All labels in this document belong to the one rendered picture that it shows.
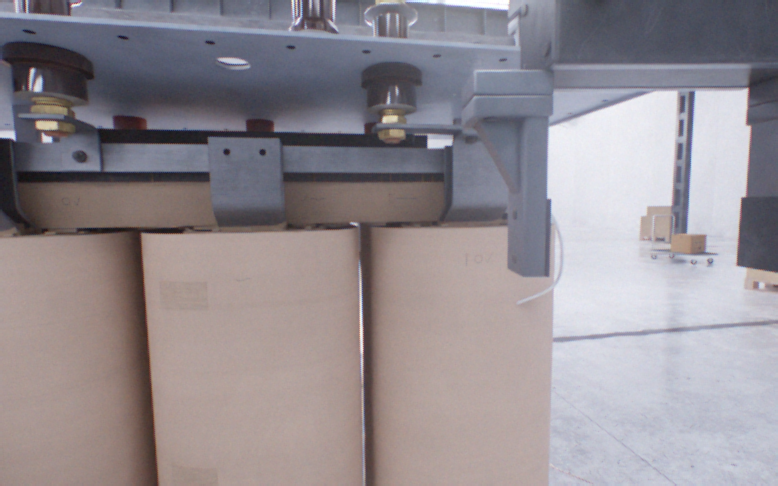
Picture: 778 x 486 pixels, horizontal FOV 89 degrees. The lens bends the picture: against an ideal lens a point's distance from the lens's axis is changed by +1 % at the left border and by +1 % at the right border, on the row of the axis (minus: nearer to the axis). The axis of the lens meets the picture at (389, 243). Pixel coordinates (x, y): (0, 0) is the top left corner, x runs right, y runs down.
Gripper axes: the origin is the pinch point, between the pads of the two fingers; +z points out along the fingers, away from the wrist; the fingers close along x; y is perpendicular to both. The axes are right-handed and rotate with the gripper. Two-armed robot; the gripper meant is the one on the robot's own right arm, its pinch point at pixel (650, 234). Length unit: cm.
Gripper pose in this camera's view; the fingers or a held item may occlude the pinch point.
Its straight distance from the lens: 25.7
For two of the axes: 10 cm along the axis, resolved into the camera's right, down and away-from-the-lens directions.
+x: 10.0, -0.1, 0.2
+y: 0.2, 0.9, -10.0
